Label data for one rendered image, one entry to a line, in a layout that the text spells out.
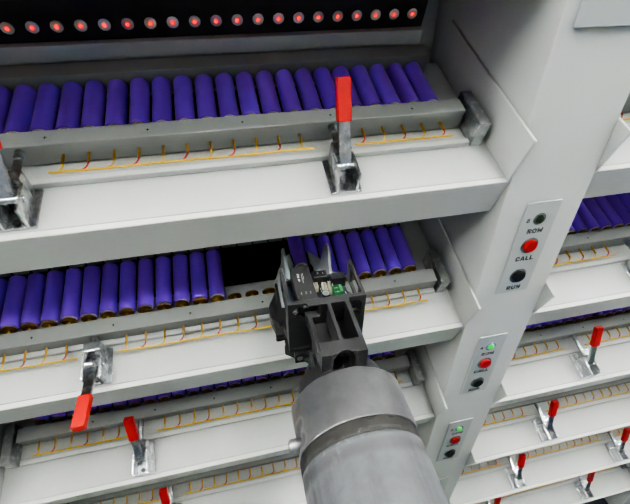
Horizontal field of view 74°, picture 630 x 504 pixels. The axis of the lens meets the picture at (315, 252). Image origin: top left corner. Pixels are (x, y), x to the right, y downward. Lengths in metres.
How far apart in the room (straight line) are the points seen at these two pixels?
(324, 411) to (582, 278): 0.46
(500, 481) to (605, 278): 0.60
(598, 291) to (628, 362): 0.25
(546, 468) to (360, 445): 0.93
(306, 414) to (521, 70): 0.34
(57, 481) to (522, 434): 0.79
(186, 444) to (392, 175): 0.47
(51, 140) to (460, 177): 0.36
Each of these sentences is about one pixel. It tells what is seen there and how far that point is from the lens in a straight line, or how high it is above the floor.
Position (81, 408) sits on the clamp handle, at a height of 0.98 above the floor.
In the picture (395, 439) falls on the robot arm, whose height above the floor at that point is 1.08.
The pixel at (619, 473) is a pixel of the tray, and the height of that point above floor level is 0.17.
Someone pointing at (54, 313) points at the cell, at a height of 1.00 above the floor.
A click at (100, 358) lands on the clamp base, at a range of 0.51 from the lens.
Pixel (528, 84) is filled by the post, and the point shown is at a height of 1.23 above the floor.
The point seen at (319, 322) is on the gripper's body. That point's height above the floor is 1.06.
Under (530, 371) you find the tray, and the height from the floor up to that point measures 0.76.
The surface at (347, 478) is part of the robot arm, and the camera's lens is 0.29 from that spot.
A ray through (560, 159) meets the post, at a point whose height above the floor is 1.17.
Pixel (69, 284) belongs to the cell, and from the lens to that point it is 0.56.
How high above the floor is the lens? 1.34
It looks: 37 degrees down
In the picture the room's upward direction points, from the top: straight up
